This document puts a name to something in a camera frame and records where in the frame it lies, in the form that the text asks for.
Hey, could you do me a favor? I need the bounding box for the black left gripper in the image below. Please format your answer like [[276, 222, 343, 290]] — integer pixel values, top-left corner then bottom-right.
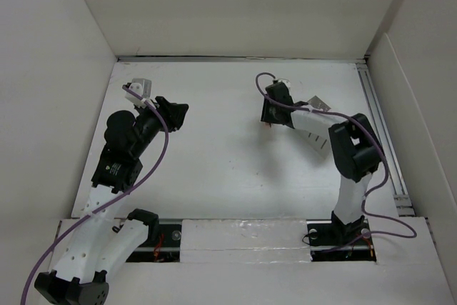
[[131, 96, 187, 157]]

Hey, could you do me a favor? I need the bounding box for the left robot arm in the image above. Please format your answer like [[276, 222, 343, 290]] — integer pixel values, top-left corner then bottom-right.
[[34, 96, 189, 304]]

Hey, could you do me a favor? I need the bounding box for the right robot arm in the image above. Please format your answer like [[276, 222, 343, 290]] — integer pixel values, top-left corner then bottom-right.
[[261, 80, 383, 246]]

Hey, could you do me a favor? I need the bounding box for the white slotted desk organizer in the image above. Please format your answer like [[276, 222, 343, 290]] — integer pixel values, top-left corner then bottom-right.
[[291, 111, 331, 159]]

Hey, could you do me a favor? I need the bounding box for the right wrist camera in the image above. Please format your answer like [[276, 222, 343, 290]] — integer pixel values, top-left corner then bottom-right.
[[273, 79, 291, 89]]

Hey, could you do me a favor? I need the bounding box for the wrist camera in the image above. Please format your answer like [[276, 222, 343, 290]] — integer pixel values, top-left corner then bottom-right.
[[123, 79, 152, 108], [273, 79, 291, 89]]

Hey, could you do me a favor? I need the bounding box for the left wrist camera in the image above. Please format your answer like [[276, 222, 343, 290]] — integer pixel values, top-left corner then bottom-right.
[[123, 79, 152, 108]]

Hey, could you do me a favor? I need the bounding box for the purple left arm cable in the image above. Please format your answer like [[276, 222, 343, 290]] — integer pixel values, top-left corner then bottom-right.
[[20, 85, 171, 305]]

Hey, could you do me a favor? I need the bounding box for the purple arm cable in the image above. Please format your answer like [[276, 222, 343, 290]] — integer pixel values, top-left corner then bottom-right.
[[255, 71, 418, 252], [20, 85, 171, 305]]

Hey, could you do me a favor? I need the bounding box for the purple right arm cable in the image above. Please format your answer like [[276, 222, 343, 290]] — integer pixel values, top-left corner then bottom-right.
[[255, 71, 418, 252]]

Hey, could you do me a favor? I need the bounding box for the aluminium rail at back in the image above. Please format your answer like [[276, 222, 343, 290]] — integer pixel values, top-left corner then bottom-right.
[[117, 55, 366, 64]]

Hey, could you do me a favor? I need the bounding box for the aluminium rail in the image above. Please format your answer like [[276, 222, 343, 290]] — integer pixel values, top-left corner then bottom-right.
[[117, 55, 366, 64], [356, 62, 416, 217]]

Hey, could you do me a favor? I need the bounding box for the aluminium rail at right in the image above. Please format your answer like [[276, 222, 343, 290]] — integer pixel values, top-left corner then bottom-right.
[[356, 62, 416, 217]]

